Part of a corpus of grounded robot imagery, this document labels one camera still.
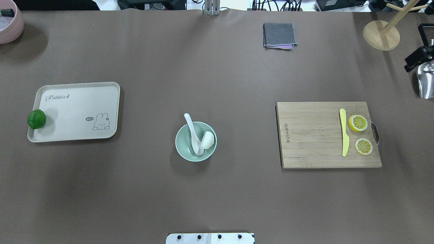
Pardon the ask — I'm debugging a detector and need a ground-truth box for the white steamed bun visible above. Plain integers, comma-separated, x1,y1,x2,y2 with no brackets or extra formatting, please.
200,131,215,149

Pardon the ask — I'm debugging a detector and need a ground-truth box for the white ceramic spoon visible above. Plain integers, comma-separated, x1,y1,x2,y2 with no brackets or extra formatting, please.
183,113,204,156

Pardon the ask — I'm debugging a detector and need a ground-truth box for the mint green bowl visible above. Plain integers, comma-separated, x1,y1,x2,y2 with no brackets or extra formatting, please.
175,121,217,162

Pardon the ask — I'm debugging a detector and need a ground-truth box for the pink bowl with ice cubes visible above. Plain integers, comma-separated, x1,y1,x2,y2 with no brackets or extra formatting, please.
0,0,24,44

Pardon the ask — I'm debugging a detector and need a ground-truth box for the bamboo cutting board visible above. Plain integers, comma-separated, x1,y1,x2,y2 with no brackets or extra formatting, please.
276,102,382,169

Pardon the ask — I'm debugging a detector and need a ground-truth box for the grey folded cloth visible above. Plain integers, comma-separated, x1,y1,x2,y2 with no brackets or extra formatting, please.
262,23,299,50

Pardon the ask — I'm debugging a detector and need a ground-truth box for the yellow plastic knife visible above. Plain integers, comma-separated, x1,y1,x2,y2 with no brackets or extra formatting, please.
339,108,349,157

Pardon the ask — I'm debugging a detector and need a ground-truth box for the cream rabbit serving tray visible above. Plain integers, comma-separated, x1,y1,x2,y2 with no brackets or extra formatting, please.
27,82,120,143

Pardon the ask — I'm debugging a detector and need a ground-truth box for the green lime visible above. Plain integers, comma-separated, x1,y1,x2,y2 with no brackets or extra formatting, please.
27,109,46,129

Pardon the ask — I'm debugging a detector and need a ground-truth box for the wooden mug tree stand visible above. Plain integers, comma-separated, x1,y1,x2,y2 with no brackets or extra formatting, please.
363,0,429,51

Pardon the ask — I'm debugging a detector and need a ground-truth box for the aluminium frame post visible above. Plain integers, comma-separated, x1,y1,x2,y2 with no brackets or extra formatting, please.
203,0,221,16

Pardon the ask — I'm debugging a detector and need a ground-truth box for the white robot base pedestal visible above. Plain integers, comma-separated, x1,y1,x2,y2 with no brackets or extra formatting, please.
165,232,255,244

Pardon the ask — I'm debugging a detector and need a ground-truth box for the lemon slice near handle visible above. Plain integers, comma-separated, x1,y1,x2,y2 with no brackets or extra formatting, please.
348,115,368,132

